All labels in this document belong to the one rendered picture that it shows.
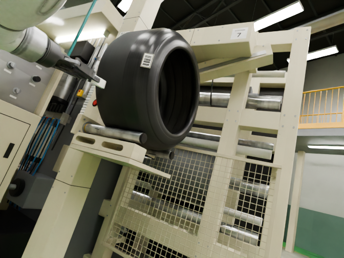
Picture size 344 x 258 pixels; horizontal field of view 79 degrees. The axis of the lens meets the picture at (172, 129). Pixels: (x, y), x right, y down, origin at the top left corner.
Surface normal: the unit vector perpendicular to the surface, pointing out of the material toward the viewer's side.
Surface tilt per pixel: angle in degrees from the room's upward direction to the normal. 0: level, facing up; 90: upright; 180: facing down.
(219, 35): 90
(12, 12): 163
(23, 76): 90
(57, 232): 90
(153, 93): 95
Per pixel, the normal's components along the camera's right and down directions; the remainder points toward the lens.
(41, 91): 0.87, 0.13
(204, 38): -0.42, -0.36
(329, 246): -0.73, -0.38
